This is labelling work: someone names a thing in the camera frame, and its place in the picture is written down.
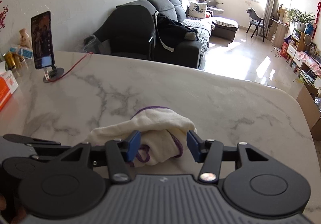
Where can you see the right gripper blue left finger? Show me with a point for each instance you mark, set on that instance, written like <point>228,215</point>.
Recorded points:
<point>119,152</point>

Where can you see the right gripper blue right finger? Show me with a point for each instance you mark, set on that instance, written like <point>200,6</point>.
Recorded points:
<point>208,153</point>

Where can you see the white towel purple trim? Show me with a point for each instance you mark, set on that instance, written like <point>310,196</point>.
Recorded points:
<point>163,134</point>

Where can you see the round grey phone stand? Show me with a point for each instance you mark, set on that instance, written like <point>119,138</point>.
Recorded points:
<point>51,76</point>

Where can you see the orange white tissue box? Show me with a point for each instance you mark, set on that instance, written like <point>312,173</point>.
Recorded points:
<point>8,85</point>

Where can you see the cardboard box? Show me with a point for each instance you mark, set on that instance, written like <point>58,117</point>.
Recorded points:
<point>306,98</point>

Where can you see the golden cans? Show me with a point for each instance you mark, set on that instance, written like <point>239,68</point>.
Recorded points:
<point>13,60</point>

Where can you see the blue white packet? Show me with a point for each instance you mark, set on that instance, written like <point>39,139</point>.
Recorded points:
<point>22,51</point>

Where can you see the low shelf cabinet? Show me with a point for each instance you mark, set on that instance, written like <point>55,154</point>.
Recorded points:
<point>304,58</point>

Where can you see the wooden desk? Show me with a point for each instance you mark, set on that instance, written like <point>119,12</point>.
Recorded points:
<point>277,32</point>

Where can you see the beige drink bottle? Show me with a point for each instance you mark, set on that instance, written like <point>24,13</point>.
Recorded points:
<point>25,39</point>

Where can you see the dark wooden chair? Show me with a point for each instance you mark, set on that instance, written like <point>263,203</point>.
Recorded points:
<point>257,22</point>

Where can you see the white deer pillow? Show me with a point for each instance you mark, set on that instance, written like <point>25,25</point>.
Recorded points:
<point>198,10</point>

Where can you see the dark grey sofa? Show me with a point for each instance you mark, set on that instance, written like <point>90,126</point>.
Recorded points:
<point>210,26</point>

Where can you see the black smartphone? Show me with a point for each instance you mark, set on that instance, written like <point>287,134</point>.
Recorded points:
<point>41,39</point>

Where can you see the green potted plant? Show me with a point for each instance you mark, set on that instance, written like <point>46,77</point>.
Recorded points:
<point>300,18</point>

